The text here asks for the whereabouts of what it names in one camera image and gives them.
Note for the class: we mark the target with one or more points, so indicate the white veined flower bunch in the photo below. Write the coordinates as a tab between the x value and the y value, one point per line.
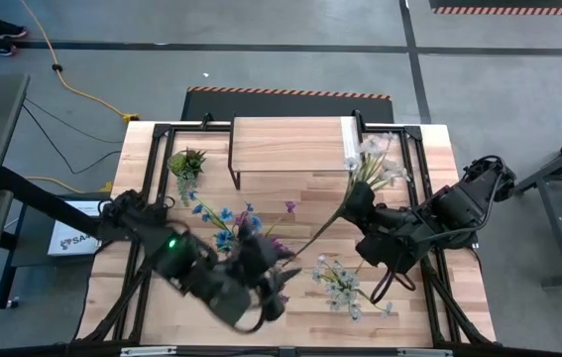
342	287

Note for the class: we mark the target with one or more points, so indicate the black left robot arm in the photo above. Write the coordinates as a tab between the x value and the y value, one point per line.
176	258

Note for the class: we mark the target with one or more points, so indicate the pinkish white flower bunch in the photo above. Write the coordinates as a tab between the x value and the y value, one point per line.
372	149

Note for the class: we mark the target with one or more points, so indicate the white printed box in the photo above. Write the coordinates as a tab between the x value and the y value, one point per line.
70	243

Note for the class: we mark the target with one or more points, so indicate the grey metal table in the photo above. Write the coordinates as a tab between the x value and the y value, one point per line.
555	228

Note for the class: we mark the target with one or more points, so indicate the silver frame bracket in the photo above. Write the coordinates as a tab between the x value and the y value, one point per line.
146	351
424	352

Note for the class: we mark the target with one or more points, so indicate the black metal table frame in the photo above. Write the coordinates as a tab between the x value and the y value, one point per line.
160	130

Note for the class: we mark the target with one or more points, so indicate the green succulent plant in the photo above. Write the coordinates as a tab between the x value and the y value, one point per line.
186	163

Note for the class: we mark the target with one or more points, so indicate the purple flower bunch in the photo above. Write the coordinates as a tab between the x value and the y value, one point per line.
290	206

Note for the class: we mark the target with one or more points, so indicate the wooden shelf black frame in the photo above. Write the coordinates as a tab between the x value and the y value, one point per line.
285	144

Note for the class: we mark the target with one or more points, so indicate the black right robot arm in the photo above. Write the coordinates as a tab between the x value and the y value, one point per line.
464	208

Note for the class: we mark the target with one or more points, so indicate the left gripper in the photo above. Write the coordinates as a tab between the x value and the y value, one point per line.
258	258

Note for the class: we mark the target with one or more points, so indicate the black mat orange-striped edge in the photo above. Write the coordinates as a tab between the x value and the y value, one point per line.
508	4
280	106

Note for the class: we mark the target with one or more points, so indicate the black diagonal desk beam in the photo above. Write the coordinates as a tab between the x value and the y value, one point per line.
47	201

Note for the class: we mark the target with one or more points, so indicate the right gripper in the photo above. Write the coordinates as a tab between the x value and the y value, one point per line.
384	238

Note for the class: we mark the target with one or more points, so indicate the blue flower bunch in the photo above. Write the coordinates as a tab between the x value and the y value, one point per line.
224	214

